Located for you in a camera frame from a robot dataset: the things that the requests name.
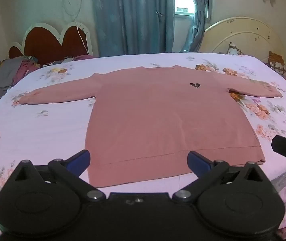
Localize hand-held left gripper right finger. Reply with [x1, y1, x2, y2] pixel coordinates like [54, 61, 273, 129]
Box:
[172, 151, 266, 202]

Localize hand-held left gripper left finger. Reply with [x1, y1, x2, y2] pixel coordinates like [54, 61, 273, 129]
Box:
[13, 150, 106, 202]

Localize pink long-sleeve sweater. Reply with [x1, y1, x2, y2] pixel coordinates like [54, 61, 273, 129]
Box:
[19, 65, 283, 188]

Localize pile of grey pink clothes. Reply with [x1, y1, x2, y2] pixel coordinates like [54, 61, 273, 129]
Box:
[0, 55, 40, 98]

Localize floral pink bed sheet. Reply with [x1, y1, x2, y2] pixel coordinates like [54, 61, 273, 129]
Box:
[0, 52, 286, 241]

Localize orange patterned cushion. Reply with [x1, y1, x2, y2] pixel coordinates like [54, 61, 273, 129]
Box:
[268, 51, 286, 84]

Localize white dark-bordered cushion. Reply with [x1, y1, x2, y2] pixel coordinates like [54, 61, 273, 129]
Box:
[227, 41, 245, 56]

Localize cream round headboard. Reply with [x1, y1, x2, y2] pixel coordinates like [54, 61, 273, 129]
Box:
[199, 17, 286, 61]

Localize red heart-shaped headboard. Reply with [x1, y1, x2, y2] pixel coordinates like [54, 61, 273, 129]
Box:
[9, 22, 93, 67]

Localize tied blue curtain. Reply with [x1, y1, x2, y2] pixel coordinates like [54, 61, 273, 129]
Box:
[187, 0, 213, 53]

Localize wide blue curtain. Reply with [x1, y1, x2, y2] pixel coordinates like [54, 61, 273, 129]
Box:
[93, 0, 176, 56]

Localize white hanging cable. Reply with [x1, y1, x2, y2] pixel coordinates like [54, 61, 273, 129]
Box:
[63, 0, 89, 54]

